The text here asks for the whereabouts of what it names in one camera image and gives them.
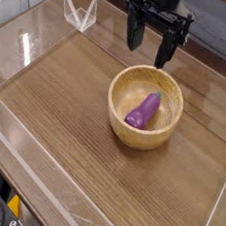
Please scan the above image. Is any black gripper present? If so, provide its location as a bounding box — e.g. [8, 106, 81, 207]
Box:
[126, 0, 195, 69]

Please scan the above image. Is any purple toy eggplant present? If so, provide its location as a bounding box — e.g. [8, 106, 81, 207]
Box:
[124, 92, 162, 130]

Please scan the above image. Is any light wooden bowl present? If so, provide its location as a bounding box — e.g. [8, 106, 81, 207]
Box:
[108, 65, 184, 150]

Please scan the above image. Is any yellow black device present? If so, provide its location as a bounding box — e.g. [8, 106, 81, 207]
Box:
[0, 190, 24, 226]

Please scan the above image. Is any clear acrylic corner bracket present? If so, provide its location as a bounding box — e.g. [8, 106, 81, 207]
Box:
[63, 0, 98, 32]

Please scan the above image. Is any clear acrylic tray wall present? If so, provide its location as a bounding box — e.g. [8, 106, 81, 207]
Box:
[0, 0, 226, 226]

